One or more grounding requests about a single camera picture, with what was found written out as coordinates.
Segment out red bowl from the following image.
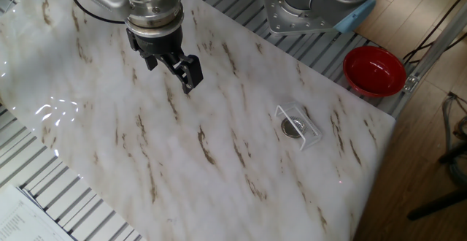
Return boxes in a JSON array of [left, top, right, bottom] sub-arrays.
[[342, 45, 407, 99]]

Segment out white marble pattern mat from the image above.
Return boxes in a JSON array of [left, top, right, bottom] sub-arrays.
[[0, 0, 397, 241]]

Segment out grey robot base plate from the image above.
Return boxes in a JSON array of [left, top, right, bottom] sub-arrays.
[[261, 0, 344, 36]]

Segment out black gripper cable bundle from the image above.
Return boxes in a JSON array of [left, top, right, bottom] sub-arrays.
[[61, 0, 217, 26]]

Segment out clear acrylic cover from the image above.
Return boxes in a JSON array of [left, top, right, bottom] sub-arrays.
[[274, 101, 324, 151]]

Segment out stack of printed papers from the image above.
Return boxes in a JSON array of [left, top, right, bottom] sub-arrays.
[[0, 184, 76, 241]]

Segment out black floor cables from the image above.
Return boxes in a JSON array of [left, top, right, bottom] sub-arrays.
[[402, 0, 467, 66]]

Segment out aluminium frame post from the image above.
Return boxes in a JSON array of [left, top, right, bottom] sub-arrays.
[[402, 0, 467, 93]]

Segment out grey hose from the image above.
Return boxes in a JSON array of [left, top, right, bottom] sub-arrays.
[[441, 93, 467, 188]]

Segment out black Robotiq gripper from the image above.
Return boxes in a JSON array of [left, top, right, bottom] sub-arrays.
[[126, 25, 204, 95]]

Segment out black stand leg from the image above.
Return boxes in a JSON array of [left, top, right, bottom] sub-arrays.
[[406, 141, 467, 222]]

